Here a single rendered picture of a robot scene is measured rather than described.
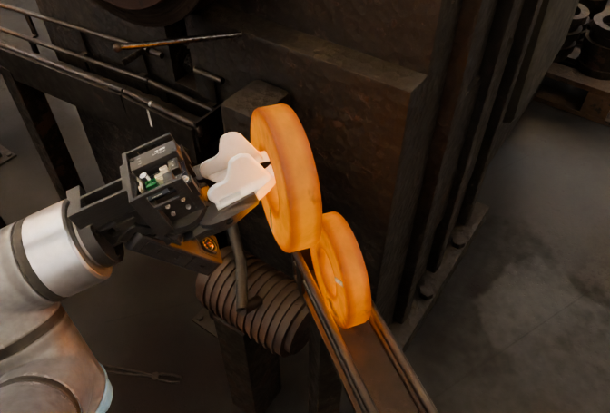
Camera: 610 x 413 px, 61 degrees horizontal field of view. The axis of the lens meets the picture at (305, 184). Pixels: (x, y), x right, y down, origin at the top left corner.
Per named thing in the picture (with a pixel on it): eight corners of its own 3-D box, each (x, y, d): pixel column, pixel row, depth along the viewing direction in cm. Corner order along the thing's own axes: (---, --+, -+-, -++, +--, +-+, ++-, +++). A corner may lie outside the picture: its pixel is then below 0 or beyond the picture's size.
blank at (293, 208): (274, 79, 57) (244, 83, 56) (325, 155, 45) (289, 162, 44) (280, 188, 67) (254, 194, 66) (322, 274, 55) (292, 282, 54)
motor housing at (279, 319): (251, 360, 137) (232, 228, 99) (320, 409, 127) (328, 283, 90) (219, 401, 129) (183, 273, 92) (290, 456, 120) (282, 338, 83)
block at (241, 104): (265, 173, 107) (258, 73, 90) (297, 189, 103) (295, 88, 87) (231, 204, 100) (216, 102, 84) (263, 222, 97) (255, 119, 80)
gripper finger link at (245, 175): (287, 142, 48) (196, 183, 48) (303, 182, 52) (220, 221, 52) (276, 122, 50) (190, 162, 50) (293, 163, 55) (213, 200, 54)
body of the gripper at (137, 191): (190, 176, 46) (64, 234, 45) (225, 231, 52) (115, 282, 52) (175, 127, 51) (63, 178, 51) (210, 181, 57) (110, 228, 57)
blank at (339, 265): (342, 303, 80) (321, 309, 79) (321, 206, 78) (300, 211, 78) (381, 337, 65) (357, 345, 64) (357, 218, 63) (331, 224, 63)
